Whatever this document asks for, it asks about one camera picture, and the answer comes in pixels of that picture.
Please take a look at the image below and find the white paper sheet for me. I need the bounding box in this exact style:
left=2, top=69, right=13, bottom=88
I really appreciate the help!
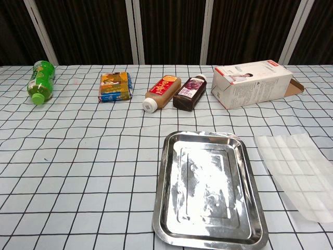
left=253, top=132, right=333, bottom=224

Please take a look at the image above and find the stainless steel tray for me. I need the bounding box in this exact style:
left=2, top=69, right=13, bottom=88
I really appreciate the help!
left=152, top=131, right=269, bottom=250

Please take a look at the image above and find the white black checked tablecloth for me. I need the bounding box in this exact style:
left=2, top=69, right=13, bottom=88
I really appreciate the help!
left=0, top=64, right=333, bottom=250

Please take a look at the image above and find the brown bottle red label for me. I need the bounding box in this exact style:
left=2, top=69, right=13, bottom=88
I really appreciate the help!
left=142, top=74, right=182, bottom=114

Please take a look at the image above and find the dark purple juice bottle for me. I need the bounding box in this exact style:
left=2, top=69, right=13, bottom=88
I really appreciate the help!
left=173, top=74, right=208, bottom=112

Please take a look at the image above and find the orange blue snack packet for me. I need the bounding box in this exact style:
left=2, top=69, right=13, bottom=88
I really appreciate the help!
left=98, top=71, right=135, bottom=103

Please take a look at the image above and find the white cardboard product box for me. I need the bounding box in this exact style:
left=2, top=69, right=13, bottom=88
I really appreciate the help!
left=210, top=60, right=305, bottom=109

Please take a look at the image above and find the green plastic drink bottle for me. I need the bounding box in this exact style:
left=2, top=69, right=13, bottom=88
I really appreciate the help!
left=27, top=60, right=56, bottom=105

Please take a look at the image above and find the white metal frame post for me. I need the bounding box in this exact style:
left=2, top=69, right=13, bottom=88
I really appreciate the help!
left=125, top=0, right=146, bottom=65
left=22, top=0, right=59, bottom=66
left=199, top=0, right=214, bottom=65
left=277, top=0, right=311, bottom=65

